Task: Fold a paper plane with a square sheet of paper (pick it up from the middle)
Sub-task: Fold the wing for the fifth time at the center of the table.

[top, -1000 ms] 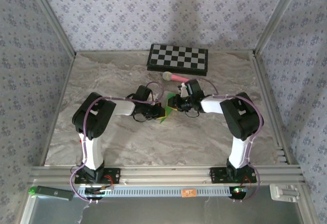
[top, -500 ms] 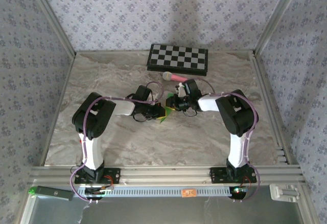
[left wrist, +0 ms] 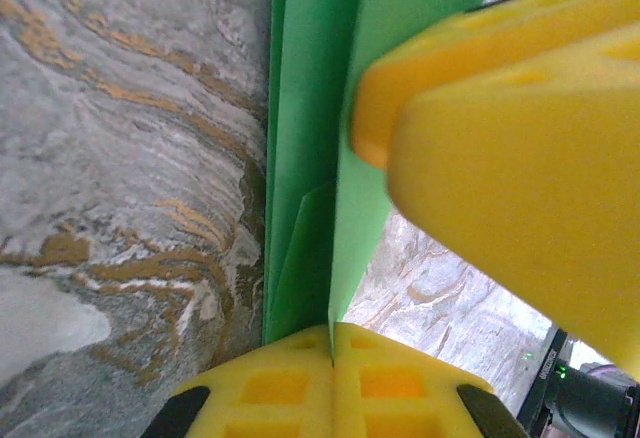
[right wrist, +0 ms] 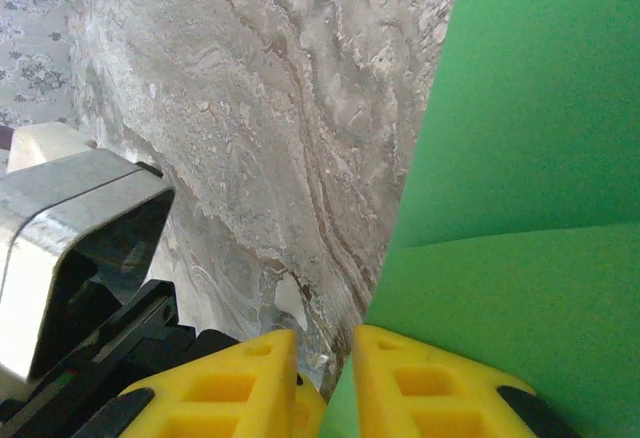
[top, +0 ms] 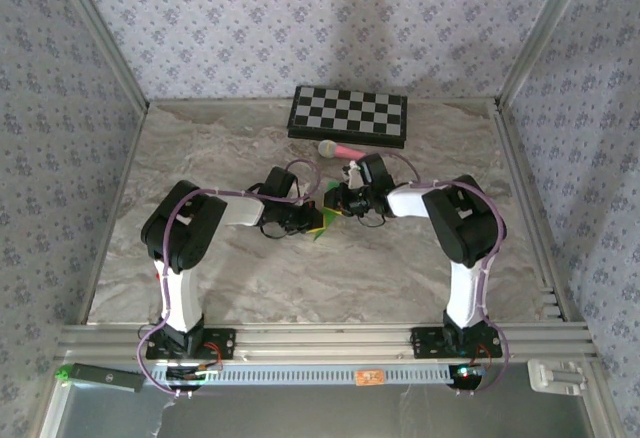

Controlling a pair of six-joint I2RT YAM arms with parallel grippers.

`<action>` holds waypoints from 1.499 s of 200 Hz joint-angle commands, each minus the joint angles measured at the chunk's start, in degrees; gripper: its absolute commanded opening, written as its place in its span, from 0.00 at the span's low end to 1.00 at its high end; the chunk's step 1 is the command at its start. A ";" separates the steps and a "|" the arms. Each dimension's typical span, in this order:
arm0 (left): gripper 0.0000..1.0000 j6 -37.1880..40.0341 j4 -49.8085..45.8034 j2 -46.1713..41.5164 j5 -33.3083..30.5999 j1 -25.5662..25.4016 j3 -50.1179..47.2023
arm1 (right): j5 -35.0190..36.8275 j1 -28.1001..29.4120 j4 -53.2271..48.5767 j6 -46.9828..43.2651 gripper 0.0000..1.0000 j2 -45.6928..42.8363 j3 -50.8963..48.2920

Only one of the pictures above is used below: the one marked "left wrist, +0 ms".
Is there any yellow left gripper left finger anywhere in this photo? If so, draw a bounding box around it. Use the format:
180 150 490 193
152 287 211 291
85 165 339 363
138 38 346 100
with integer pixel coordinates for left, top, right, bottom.
142 324 334 438

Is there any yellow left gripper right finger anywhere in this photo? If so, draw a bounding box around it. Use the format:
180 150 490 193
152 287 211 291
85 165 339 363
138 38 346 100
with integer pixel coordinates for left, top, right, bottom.
332 321 526 438

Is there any green square paper sheet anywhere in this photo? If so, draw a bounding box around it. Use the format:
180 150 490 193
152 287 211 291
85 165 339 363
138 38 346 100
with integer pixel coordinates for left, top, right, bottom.
262 0 504 347

